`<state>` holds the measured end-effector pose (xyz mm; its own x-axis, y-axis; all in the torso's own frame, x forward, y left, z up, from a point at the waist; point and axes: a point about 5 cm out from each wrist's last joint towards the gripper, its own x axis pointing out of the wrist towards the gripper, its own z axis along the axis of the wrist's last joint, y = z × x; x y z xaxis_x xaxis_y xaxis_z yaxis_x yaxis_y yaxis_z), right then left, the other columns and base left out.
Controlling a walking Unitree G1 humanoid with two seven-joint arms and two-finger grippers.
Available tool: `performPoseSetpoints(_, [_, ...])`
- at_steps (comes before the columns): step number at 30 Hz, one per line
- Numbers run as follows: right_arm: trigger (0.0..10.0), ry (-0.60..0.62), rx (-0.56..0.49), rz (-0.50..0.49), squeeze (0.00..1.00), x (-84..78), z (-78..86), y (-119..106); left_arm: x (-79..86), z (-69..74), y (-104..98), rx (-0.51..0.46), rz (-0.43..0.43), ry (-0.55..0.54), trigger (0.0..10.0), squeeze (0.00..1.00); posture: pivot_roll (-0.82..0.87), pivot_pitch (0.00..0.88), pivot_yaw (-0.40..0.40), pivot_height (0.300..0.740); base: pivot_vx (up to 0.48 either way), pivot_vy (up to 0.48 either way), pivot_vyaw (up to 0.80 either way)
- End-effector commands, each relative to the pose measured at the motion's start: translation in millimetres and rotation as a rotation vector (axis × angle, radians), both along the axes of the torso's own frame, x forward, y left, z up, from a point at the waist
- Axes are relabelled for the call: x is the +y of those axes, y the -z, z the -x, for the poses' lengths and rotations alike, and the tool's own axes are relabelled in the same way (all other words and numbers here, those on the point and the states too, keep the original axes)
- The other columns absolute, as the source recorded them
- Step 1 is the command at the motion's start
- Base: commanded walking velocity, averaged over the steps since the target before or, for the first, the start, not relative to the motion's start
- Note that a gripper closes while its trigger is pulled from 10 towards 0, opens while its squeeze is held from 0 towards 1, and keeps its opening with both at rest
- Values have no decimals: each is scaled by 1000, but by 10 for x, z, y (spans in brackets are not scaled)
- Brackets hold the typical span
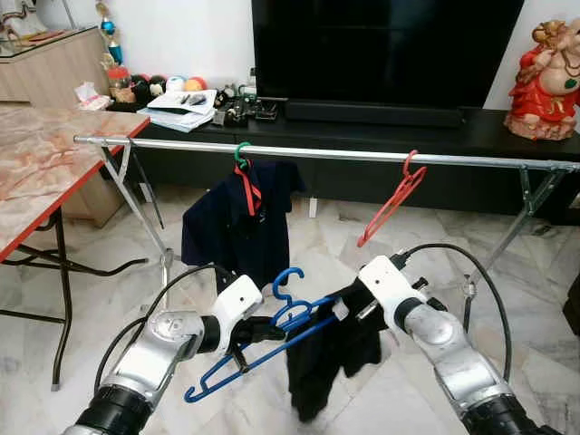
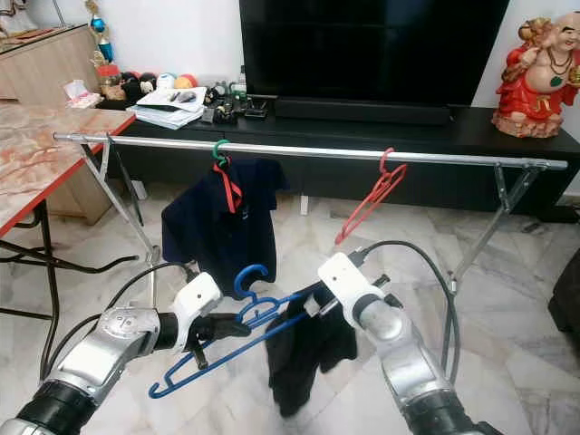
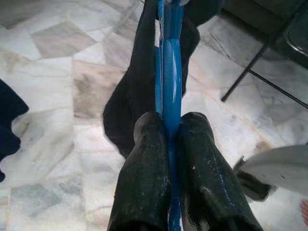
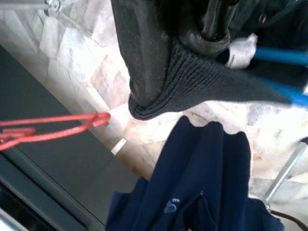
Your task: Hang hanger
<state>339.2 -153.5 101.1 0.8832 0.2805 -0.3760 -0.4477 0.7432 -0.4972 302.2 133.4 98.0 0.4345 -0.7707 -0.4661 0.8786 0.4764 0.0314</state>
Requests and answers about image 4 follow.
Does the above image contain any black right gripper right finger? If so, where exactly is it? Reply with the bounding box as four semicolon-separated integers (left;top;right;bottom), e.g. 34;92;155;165
178;0;240;56

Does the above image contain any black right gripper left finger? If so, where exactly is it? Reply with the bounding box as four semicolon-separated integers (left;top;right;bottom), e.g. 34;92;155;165
112;0;174;102

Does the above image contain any black shirt green logo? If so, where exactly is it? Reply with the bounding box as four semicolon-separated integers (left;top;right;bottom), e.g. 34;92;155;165
112;0;308;121

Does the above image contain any blue hanger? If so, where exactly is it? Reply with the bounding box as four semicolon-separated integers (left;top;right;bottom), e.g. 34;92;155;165
252;47;308;108

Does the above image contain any red hanger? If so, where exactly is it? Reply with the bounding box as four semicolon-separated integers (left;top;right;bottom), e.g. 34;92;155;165
0;112;112;152

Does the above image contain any navy shirt red collar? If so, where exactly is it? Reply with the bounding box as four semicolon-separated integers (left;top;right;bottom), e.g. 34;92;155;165
105;115;284;231

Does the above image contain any black television console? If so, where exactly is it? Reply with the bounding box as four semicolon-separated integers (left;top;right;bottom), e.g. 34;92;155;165
0;45;145;231

